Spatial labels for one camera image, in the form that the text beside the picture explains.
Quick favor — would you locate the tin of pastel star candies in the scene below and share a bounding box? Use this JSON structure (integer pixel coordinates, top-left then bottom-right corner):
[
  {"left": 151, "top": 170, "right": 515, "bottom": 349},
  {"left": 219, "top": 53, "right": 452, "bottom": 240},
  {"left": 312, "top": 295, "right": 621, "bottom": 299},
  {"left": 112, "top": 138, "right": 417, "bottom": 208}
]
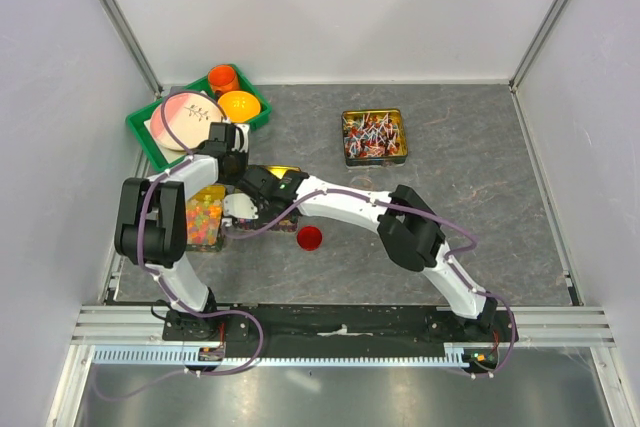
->
[{"left": 232, "top": 165, "right": 299, "bottom": 233}]

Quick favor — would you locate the red round lid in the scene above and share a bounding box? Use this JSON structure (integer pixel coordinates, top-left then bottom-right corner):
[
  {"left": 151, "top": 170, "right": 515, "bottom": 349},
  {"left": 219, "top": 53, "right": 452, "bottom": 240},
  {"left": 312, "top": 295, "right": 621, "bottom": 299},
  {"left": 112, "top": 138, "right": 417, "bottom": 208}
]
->
[{"left": 296, "top": 225, "right": 323, "bottom": 251}]

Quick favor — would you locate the clear glass jar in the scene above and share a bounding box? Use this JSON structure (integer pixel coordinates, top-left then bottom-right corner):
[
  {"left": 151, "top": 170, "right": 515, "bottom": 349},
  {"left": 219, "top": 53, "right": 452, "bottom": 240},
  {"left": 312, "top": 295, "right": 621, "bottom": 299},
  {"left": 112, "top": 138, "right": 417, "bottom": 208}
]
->
[{"left": 349, "top": 175, "right": 376, "bottom": 191}]

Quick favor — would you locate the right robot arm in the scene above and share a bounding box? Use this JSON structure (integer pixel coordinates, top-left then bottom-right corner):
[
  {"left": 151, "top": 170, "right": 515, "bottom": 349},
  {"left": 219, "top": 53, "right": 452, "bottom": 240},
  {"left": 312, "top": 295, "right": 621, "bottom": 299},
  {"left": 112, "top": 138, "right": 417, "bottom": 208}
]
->
[{"left": 223, "top": 166, "right": 497, "bottom": 341}]

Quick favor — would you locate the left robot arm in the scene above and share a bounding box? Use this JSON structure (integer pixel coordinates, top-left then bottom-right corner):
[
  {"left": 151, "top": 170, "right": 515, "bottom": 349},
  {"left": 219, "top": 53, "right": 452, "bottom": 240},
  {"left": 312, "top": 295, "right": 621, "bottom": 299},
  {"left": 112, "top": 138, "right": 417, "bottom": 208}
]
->
[{"left": 114, "top": 122, "right": 250, "bottom": 340}]

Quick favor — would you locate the tin of bright star candies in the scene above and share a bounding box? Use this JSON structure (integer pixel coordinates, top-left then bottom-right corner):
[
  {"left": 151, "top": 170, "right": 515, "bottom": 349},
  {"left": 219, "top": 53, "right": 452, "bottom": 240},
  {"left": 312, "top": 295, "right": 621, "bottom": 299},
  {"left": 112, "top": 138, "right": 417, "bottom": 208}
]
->
[{"left": 186, "top": 185, "right": 226, "bottom": 252}]

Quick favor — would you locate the orange plastic bowl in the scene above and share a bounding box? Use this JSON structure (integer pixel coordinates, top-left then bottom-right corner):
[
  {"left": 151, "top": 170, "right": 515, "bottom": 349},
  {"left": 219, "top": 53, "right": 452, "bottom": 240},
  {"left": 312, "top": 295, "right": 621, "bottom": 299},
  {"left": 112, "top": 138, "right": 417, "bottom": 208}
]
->
[{"left": 218, "top": 90, "right": 261, "bottom": 123}]

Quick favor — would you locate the pink white plate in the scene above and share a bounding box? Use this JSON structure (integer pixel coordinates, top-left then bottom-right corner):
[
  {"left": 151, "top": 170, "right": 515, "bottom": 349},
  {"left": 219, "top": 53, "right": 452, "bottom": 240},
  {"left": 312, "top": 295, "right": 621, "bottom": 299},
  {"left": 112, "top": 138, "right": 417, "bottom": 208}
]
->
[{"left": 149, "top": 91, "right": 225, "bottom": 152}]

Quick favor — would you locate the green plastic tray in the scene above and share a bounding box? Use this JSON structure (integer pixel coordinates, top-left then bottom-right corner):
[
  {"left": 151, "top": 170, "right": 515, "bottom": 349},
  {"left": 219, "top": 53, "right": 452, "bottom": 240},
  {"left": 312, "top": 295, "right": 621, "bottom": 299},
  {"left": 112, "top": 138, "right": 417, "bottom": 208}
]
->
[{"left": 126, "top": 63, "right": 272, "bottom": 171}]

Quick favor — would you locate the orange plastic cup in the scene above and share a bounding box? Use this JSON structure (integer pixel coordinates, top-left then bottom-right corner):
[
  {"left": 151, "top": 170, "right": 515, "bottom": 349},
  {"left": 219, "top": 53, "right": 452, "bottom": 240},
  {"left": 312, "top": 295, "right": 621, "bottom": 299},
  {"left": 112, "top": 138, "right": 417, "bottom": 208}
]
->
[{"left": 207, "top": 64, "right": 240, "bottom": 96}]

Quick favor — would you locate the tin of lollipops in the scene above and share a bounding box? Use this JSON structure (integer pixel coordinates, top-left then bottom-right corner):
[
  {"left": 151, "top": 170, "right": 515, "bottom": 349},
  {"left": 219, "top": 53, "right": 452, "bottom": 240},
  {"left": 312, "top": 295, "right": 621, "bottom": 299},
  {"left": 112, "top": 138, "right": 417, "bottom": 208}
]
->
[{"left": 341, "top": 109, "right": 408, "bottom": 168}]

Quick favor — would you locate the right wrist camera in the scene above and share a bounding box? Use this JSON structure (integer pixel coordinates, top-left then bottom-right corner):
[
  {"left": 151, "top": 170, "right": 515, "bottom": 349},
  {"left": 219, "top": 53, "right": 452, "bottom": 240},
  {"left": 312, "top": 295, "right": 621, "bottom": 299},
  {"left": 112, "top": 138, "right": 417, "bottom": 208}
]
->
[{"left": 222, "top": 192, "right": 259, "bottom": 220}]

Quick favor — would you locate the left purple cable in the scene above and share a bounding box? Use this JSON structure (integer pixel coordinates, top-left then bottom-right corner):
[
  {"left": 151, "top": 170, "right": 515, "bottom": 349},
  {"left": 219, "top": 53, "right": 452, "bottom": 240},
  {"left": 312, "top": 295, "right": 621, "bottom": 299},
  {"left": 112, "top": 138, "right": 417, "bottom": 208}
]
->
[{"left": 89, "top": 88, "right": 268, "bottom": 401}]

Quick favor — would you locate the purple cable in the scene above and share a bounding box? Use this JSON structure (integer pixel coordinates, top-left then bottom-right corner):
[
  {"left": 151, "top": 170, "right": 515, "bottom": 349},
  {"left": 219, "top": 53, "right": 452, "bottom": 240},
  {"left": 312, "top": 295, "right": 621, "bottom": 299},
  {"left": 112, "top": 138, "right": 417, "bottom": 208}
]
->
[
  {"left": 221, "top": 187, "right": 516, "bottom": 380},
  {"left": 89, "top": 88, "right": 268, "bottom": 401}
]

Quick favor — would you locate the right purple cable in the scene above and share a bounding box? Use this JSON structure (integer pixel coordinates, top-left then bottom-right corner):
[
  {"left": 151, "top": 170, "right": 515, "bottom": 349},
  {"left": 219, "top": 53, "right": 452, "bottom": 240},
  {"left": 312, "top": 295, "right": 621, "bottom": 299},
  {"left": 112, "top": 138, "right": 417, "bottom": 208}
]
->
[{"left": 221, "top": 187, "right": 516, "bottom": 380}]

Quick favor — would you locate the grey cable duct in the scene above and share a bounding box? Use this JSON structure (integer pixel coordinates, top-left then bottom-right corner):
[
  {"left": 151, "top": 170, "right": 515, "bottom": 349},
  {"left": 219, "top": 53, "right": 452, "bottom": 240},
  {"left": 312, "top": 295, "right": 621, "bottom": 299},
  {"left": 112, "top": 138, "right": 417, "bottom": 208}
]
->
[{"left": 93, "top": 345, "right": 498, "bottom": 368}]

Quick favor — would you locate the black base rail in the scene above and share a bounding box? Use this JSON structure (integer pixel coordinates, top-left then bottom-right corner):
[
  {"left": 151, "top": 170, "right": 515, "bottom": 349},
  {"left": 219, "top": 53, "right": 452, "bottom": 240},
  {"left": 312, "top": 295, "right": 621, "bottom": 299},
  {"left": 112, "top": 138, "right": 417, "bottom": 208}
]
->
[{"left": 160, "top": 304, "right": 519, "bottom": 360}]

